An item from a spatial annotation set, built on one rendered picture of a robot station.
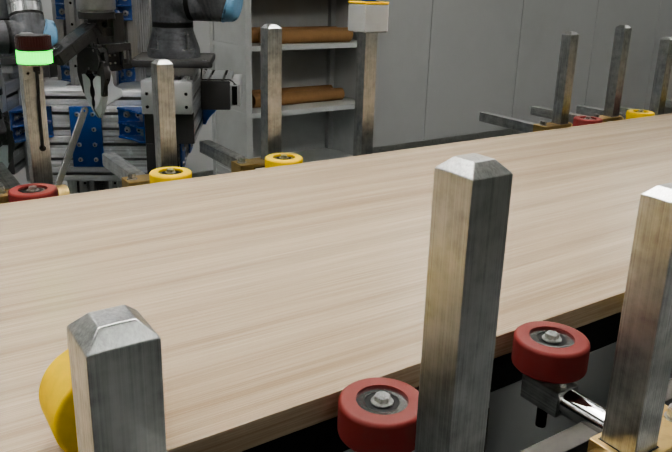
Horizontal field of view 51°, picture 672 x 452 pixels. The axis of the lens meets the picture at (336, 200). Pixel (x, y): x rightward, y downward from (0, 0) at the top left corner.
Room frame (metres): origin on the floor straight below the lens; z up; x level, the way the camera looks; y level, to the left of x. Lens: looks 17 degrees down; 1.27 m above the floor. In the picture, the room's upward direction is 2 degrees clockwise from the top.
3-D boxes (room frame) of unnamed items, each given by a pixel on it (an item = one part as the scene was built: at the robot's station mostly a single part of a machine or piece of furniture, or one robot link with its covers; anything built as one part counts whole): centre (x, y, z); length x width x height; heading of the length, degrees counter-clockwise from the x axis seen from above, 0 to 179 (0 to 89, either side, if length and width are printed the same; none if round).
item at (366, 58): (1.73, -0.07, 0.92); 0.05 x 0.04 x 0.45; 124
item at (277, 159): (1.46, 0.11, 0.85); 0.08 x 0.08 x 0.11
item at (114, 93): (1.46, 0.47, 1.03); 0.06 x 0.03 x 0.09; 144
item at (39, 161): (1.31, 0.57, 0.92); 0.03 x 0.03 x 0.48; 34
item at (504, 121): (2.18, -0.61, 0.84); 0.43 x 0.03 x 0.04; 34
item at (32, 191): (1.18, 0.53, 0.85); 0.08 x 0.08 x 0.11
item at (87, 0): (1.47, 0.49, 1.21); 0.08 x 0.08 x 0.05
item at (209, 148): (1.62, 0.22, 0.84); 0.43 x 0.03 x 0.04; 34
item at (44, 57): (1.27, 0.54, 1.12); 0.06 x 0.06 x 0.02
